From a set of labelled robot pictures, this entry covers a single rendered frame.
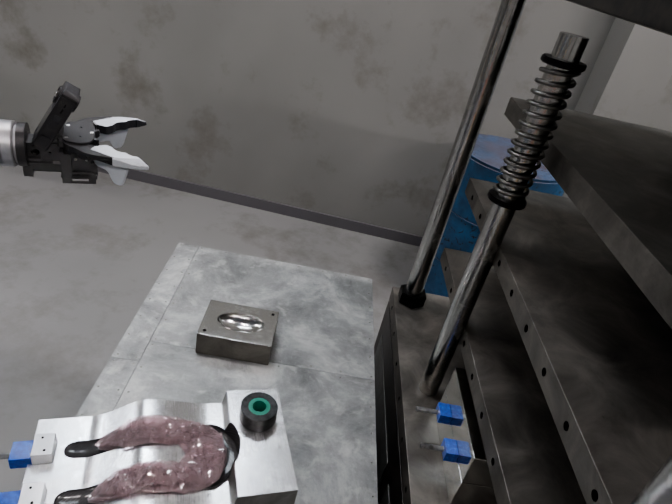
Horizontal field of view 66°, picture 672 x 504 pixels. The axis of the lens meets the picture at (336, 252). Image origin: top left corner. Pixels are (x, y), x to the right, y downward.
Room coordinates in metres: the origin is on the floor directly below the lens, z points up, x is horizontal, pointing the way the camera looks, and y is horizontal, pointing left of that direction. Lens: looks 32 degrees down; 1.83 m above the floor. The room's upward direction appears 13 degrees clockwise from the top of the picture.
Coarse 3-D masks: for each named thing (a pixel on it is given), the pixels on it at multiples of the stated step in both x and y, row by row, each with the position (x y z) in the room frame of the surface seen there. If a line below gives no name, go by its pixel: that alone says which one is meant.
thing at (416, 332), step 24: (408, 312) 1.43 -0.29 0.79; (432, 312) 1.46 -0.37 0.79; (408, 336) 1.30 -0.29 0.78; (432, 336) 1.33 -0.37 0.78; (408, 360) 1.19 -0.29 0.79; (456, 360) 1.24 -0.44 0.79; (408, 384) 1.09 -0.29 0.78; (408, 408) 1.00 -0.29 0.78; (432, 408) 1.02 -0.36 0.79; (408, 432) 0.92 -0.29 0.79; (432, 432) 0.94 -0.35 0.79; (408, 456) 0.85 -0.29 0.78; (432, 456) 0.87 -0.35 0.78; (408, 480) 0.79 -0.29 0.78; (432, 480) 0.80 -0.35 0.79
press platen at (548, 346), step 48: (480, 192) 1.37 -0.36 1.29; (528, 240) 1.14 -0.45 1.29; (576, 240) 1.21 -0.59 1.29; (528, 288) 0.92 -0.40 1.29; (576, 288) 0.96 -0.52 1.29; (624, 288) 1.01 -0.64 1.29; (528, 336) 0.79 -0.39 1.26; (576, 336) 0.79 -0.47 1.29; (624, 336) 0.82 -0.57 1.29; (576, 384) 0.65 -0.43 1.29; (624, 384) 0.68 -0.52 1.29; (576, 432) 0.56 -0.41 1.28; (624, 432) 0.57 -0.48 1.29; (624, 480) 0.48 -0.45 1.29
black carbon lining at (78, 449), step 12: (228, 432) 0.73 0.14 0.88; (72, 444) 0.63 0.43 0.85; (84, 444) 0.64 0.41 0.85; (228, 444) 0.71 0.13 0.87; (240, 444) 0.68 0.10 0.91; (72, 456) 0.61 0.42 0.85; (84, 456) 0.61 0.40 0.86; (228, 456) 0.68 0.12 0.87; (228, 468) 0.65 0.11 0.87; (72, 492) 0.54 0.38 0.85; (84, 492) 0.55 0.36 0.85
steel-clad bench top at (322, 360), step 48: (192, 288) 1.27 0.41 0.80; (240, 288) 1.33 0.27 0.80; (288, 288) 1.39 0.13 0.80; (336, 288) 1.45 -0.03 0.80; (144, 336) 1.03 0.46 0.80; (192, 336) 1.07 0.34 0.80; (288, 336) 1.16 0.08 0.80; (336, 336) 1.21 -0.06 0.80; (96, 384) 0.83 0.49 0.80; (144, 384) 0.87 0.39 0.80; (192, 384) 0.90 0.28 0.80; (240, 384) 0.94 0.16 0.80; (288, 384) 0.97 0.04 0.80; (336, 384) 1.01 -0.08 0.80; (288, 432) 0.83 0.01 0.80; (336, 432) 0.86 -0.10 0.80; (336, 480) 0.73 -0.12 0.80
